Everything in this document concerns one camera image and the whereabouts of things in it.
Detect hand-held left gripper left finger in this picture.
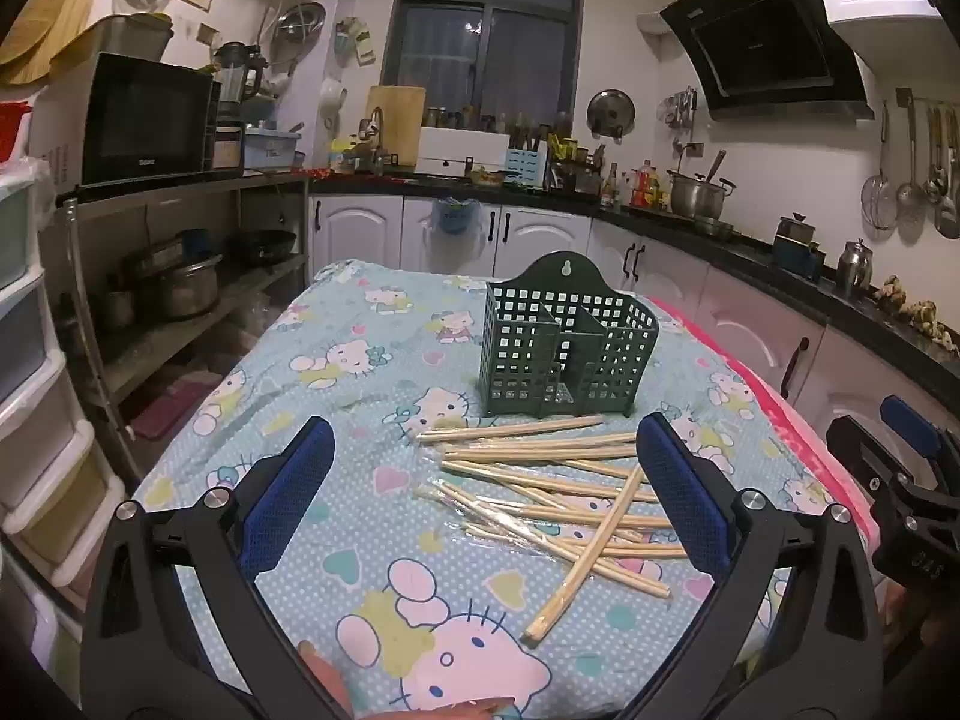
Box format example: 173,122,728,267
81,416,355,720

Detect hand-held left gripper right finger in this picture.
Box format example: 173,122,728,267
634,412,886,720

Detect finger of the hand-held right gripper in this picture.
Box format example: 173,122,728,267
880,394,960,470
825,412,912,500

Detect set of wooden chopsticks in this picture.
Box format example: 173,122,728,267
414,414,691,650

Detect green plastic utensil holder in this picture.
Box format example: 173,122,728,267
478,251,661,419

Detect person's left hand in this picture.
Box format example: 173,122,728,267
298,640,518,720

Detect cartoon cat printed blanket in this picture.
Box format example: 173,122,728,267
131,259,848,720

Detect ginger roots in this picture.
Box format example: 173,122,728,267
877,275,960,355

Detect purple plastic container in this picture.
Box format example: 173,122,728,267
131,381,205,442

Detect steel kettle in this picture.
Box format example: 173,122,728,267
836,238,875,295

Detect blue enamel pot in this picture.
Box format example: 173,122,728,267
772,240,827,276

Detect hanging steel ladle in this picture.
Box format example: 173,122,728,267
896,109,925,207

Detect large steel pot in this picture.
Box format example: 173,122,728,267
154,255,224,320

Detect black kitchen countertop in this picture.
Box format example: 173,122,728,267
307,169,960,413

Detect hanging steel spoon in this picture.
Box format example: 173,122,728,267
922,106,946,203

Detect black wok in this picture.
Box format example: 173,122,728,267
238,229,299,266

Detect white lower kitchen cabinets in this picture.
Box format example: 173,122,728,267
307,191,960,466

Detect white plastic drawer tower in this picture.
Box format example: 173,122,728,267
0,157,127,593

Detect steel stockpot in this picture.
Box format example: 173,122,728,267
667,169,736,218

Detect cluster of condiment bottles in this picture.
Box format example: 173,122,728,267
598,160,672,211

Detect blue plastic bag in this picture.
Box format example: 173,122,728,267
431,197,481,237

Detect metal storage shelf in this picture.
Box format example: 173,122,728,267
56,169,312,481

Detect dark countertop organizer rack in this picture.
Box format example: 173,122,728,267
547,131,605,192

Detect blue plastic basket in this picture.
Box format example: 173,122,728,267
244,127,302,170

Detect small beige appliance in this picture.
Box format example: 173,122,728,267
212,124,245,170

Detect blue knife block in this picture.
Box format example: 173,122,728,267
504,148,542,187

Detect steel sink faucet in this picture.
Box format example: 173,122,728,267
357,106,385,170

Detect hanging metal kitchen tools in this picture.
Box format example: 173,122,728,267
660,88,700,130

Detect white countertop box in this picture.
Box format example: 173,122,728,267
416,126,518,177

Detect hanging steel pot lid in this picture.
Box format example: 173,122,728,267
587,88,635,142

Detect wooden cutting board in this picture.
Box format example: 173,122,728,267
365,85,426,167

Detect black microwave oven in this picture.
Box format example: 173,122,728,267
81,52,222,185

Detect black range hood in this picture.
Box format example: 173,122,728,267
660,0,876,121

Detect row of spice jars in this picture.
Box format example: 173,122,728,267
422,103,578,134

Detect black blender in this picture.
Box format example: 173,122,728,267
214,41,267,125

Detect white cardboard box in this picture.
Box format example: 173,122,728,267
30,52,95,192

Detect red plastic container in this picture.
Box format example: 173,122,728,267
0,101,35,164

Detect hanging steel wok lid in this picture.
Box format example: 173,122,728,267
270,1,328,65

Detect dark kitchen window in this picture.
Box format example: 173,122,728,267
381,0,586,121

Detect grey plastic storage box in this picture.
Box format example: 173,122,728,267
97,13,175,62

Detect round wooden board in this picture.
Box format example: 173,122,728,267
0,0,98,85

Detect steel wire skimmer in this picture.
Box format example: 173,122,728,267
861,101,899,231

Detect wall utensil rail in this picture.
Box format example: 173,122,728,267
895,88,960,113

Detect wall-mounted organizer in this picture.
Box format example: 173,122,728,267
335,17,376,67

